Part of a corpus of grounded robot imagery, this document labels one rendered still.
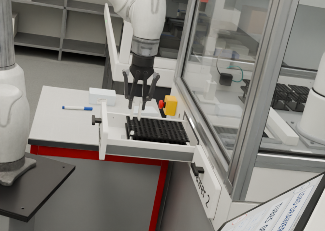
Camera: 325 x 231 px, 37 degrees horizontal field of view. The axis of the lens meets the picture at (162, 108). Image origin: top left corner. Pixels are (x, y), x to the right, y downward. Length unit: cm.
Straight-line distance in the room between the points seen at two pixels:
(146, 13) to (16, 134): 55
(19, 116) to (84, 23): 455
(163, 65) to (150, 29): 103
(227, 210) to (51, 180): 59
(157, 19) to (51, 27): 456
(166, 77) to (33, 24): 367
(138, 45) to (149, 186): 71
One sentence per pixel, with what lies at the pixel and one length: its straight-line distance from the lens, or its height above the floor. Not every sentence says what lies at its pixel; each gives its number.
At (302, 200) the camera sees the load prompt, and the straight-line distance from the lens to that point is 97.
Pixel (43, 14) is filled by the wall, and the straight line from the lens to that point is 605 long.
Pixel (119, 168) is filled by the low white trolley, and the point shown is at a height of 65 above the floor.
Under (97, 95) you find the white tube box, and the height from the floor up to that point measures 81.
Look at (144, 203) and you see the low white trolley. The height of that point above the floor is 50.
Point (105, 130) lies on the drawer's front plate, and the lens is 166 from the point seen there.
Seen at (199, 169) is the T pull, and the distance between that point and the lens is 155.
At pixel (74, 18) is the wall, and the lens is 603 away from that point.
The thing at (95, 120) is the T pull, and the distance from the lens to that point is 177.
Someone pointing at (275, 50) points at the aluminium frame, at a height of 137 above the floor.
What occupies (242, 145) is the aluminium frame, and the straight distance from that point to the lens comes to 131.
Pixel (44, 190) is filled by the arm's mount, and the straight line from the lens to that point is 158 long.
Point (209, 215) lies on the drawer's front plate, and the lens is 148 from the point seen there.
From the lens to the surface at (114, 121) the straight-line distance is 192.
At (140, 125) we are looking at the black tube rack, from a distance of 182.
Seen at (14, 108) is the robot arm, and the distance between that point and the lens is 154.
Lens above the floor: 160
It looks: 20 degrees down
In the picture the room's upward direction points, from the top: 11 degrees clockwise
